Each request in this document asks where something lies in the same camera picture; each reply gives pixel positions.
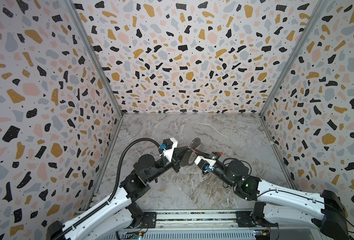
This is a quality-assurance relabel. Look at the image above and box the metal keyring plate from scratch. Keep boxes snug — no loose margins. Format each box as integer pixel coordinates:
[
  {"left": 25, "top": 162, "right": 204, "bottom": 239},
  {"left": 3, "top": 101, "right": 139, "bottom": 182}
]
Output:
[{"left": 180, "top": 138, "right": 201, "bottom": 167}]

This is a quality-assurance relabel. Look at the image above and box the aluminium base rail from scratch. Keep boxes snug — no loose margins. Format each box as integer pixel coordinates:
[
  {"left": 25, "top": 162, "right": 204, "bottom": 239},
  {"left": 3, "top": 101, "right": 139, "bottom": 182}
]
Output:
[{"left": 73, "top": 209, "right": 285, "bottom": 233}]

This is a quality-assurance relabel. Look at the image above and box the left black corrugated cable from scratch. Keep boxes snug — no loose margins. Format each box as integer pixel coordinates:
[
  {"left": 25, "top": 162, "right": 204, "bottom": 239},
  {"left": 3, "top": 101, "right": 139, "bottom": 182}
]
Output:
[{"left": 54, "top": 137, "right": 163, "bottom": 240}]

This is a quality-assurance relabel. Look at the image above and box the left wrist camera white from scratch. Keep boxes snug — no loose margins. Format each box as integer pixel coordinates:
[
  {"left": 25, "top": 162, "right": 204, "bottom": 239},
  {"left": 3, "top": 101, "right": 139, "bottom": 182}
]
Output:
[{"left": 160, "top": 138, "right": 178, "bottom": 163}]

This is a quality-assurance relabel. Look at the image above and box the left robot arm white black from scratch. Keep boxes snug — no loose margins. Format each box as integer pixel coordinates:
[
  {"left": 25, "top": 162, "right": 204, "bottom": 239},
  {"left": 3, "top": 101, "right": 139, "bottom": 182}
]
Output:
[{"left": 46, "top": 147, "right": 193, "bottom": 240}]

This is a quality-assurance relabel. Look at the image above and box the perforated cable tray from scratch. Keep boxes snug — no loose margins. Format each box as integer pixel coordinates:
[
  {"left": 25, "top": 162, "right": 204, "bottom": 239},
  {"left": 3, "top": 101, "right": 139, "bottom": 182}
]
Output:
[{"left": 119, "top": 230, "right": 256, "bottom": 240}]

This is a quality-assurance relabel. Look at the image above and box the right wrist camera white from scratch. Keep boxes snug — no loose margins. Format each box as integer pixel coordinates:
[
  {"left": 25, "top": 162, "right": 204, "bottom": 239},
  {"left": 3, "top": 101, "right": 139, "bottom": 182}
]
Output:
[{"left": 195, "top": 156, "right": 217, "bottom": 175}]

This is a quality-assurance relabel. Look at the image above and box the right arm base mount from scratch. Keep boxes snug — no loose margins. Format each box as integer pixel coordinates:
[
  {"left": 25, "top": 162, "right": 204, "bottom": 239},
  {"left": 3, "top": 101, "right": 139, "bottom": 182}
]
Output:
[{"left": 236, "top": 202, "right": 279, "bottom": 228}]

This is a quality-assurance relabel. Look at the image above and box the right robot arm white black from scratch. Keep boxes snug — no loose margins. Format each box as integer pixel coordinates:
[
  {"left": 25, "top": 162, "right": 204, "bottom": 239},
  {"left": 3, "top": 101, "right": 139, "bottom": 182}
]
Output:
[{"left": 189, "top": 148, "right": 349, "bottom": 240}]

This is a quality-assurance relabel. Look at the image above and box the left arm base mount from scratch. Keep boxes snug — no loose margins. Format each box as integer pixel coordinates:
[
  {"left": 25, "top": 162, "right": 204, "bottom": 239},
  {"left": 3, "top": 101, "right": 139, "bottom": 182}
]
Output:
[{"left": 123, "top": 202, "right": 157, "bottom": 229}]

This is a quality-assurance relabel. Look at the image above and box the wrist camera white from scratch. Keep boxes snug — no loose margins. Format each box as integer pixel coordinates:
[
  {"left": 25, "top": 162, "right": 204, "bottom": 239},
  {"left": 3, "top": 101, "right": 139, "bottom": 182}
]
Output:
[
  {"left": 160, "top": 138, "right": 178, "bottom": 163},
  {"left": 195, "top": 156, "right": 217, "bottom": 175}
]

